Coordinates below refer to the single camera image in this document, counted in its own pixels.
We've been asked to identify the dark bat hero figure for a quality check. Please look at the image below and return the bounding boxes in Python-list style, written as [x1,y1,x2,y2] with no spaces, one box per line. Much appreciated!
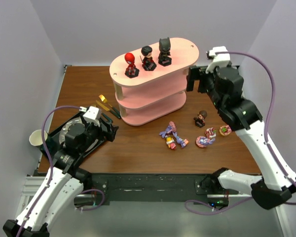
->
[158,37,172,67]

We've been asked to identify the brown haired hero figure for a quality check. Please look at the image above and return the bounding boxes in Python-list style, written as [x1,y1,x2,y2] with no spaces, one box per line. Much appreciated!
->
[193,110,207,128]

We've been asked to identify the black haired red figure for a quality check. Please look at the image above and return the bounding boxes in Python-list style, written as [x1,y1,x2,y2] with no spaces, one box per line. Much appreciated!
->
[140,45,156,71]

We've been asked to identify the red spider hero figure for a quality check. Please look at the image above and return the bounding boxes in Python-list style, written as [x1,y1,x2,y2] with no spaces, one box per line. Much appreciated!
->
[124,52,140,78]

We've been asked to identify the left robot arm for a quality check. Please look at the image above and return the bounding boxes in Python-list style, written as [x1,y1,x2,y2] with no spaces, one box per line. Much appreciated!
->
[3,116,118,237]

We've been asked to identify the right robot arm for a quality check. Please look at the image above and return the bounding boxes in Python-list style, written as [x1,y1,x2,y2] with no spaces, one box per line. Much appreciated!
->
[186,66,296,210]

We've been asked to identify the pink three-tier shelf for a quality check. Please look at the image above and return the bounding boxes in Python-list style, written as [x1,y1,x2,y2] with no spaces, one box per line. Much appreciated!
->
[109,38,199,126]

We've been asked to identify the round deer pattern plate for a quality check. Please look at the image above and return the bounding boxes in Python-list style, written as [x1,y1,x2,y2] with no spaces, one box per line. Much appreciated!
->
[59,117,82,144]

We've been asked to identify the black rectangular tray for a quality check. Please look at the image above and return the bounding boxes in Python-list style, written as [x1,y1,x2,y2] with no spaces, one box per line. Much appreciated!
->
[49,112,106,160]

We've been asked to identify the dark green glass cup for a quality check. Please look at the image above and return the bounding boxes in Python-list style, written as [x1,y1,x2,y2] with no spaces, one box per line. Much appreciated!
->
[38,135,56,154]

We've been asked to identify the pink bear cake square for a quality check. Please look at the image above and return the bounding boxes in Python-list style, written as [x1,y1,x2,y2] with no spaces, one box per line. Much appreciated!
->
[205,127,217,139]

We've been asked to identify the pink bear strawberry tart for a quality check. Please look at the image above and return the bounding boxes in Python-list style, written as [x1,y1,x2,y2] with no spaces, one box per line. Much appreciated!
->
[219,125,232,137]

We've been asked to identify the purple bunny pink cotton candy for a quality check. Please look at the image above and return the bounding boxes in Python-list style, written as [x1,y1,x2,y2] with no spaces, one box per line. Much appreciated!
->
[159,121,177,138]

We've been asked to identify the white paper cup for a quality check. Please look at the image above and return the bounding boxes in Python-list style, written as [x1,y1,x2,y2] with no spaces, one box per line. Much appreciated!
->
[29,129,48,147]

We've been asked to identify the purple bunny pink donut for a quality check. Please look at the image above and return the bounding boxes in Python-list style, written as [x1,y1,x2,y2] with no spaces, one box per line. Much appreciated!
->
[195,136,215,148]

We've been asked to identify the ice cream cone bear toy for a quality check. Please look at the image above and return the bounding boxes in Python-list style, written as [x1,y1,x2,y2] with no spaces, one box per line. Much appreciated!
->
[166,136,176,150]

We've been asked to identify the purple bunny with cake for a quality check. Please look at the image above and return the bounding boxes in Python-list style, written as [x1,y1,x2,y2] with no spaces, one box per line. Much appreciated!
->
[172,132,189,148]

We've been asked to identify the gold knife green handle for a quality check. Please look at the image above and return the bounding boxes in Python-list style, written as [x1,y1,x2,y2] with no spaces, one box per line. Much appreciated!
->
[96,100,113,122]

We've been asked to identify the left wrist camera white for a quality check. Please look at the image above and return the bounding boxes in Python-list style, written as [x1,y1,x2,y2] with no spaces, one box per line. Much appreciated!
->
[79,106,102,127]

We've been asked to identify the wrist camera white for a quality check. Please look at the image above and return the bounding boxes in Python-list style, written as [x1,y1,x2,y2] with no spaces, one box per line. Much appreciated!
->
[79,106,102,127]
[205,46,231,74]

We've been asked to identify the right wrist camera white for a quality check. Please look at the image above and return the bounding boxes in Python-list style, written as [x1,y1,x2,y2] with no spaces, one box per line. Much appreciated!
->
[205,46,231,74]

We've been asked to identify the gold fork green handle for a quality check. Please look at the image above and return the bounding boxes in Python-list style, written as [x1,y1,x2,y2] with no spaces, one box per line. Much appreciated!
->
[99,94,121,118]

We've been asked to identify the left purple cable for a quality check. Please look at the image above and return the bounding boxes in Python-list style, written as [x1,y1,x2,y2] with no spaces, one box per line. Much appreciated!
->
[14,105,87,237]

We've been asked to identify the purple cable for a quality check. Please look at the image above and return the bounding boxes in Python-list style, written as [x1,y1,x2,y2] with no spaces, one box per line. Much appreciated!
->
[14,105,87,237]
[185,51,296,215]

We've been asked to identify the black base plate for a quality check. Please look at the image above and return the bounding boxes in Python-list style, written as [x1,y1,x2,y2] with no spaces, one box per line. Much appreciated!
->
[88,173,238,205]

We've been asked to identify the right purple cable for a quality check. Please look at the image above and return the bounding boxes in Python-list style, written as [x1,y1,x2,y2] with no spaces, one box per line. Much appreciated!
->
[185,51,296,215]

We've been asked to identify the aluminium frame rail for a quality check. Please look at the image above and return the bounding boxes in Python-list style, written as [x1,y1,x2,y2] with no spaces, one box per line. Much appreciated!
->
[230,64,294,237]

